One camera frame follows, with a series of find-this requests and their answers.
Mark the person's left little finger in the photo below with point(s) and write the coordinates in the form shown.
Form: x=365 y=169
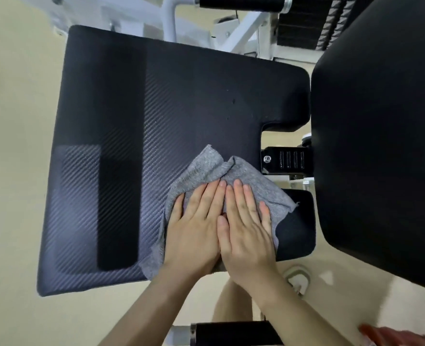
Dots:
x=177 y=209

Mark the white gym machine frame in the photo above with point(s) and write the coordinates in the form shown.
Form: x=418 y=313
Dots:
x=234 y=35

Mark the person's right forearm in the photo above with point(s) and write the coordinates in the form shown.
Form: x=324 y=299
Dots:
x=299 y=320

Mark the person's left forearm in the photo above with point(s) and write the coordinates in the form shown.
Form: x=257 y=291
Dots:
x=151 y=313

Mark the black back pad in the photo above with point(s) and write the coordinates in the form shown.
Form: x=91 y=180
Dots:
x=378 y=140

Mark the person's right middle finger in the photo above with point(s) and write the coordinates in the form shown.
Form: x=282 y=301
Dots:
x=241 y=199

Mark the grey cleaning cloth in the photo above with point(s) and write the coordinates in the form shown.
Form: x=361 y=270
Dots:
x=212 y=169

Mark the black weight stack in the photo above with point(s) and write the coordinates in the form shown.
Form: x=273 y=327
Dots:
x=306 y=21

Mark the person's right thumb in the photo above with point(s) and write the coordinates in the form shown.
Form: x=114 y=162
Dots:
x=224 y=236

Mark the person's left hand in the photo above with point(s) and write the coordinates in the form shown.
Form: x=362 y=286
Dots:
x=192 y=241

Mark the person's right little finger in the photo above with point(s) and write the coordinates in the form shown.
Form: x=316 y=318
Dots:
x=266 y=218

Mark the black textured seat pad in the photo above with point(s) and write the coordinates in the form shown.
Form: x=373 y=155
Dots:
x=183 y=104

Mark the black seat adjustment bracket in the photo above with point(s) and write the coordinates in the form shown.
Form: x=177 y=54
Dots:
x=288 y=160

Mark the person's right hand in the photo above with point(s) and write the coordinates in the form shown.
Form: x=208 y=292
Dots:
x=248 y=248

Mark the person's left middle finger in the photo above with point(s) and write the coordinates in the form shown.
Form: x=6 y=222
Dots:
x=209 y=201

